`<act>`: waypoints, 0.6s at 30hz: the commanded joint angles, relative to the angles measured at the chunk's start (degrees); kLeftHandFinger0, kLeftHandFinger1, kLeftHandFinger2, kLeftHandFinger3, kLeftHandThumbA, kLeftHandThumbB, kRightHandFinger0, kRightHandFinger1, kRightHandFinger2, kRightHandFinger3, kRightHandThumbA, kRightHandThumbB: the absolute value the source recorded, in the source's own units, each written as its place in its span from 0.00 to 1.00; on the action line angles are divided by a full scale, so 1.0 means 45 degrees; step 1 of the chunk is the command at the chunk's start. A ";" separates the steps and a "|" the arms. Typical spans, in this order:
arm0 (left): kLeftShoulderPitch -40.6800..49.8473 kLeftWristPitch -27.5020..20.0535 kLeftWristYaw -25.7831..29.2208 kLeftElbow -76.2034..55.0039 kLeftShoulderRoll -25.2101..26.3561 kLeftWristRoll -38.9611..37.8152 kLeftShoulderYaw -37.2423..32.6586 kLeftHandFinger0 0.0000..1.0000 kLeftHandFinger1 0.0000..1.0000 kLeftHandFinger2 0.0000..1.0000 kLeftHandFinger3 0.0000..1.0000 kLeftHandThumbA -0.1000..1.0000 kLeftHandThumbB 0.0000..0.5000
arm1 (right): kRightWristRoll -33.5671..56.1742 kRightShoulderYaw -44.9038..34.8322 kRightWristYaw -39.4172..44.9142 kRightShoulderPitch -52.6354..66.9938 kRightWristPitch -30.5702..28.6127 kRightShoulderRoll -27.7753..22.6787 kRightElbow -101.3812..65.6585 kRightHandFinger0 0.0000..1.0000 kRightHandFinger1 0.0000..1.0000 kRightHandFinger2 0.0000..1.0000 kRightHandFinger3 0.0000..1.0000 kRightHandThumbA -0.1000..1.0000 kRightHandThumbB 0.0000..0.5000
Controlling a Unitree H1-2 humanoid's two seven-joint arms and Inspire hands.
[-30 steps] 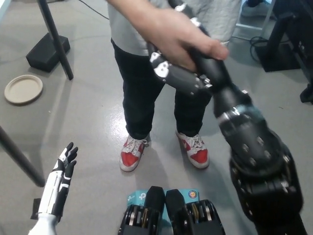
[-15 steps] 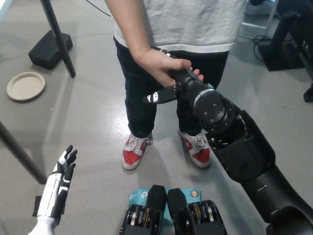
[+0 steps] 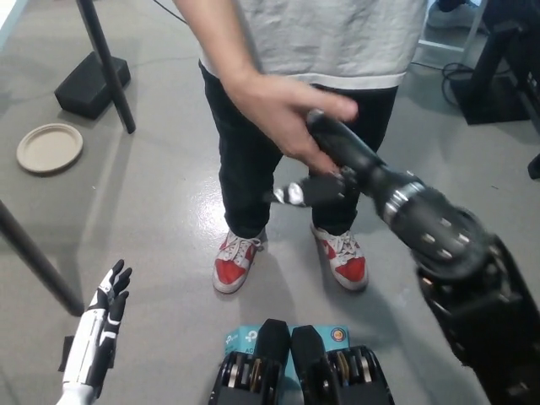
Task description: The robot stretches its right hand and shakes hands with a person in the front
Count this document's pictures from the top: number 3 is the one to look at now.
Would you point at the white and black robot left hand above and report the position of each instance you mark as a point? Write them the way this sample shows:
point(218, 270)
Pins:
point(90, 341)

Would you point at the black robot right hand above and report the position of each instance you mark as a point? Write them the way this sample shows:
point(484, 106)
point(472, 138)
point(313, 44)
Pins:
point(346, 145)

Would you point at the person's bare right hand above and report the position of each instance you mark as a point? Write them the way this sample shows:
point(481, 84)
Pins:
point(274, 114)

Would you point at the person in grey shirt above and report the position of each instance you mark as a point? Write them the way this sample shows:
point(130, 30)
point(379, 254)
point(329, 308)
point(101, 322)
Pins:
point(337, 38)

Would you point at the red white person's left shoe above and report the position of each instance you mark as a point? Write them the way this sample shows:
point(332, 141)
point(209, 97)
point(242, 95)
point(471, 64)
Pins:
point(348, 268)

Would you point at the red white person's shoe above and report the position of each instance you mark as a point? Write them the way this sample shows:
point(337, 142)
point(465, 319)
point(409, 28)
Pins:
point(230, 270)
point(348, 268)

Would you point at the red white person's right shoe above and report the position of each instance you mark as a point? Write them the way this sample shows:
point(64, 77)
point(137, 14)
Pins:
point(230, 270)

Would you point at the black robot body left block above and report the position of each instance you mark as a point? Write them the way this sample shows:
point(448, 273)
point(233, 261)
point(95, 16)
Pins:
point(272, 341)

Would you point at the teal router box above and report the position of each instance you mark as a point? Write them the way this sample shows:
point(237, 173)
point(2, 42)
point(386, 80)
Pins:
point(238, 337)

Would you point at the black equipment stand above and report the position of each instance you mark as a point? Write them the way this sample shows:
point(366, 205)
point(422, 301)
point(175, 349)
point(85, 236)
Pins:
point(491, 99)

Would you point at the grey sneaker of bystander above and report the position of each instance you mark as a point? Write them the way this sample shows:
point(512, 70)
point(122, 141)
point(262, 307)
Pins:
point(451, 19)

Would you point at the thin black slanted pole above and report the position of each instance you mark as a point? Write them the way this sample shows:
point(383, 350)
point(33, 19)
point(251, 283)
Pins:
point(107, 63)

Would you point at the black foam block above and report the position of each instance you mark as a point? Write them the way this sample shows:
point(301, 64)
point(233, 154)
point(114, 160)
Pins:
point(86, 90)

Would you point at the black stand foot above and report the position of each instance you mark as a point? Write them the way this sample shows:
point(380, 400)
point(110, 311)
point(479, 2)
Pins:
point(535, 166)

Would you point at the beige paper plate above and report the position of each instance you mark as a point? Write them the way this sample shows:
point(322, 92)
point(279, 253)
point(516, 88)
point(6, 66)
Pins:
point(50, 149)

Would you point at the white metal frame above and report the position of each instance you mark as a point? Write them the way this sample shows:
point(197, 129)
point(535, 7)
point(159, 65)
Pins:
point(443, 45)

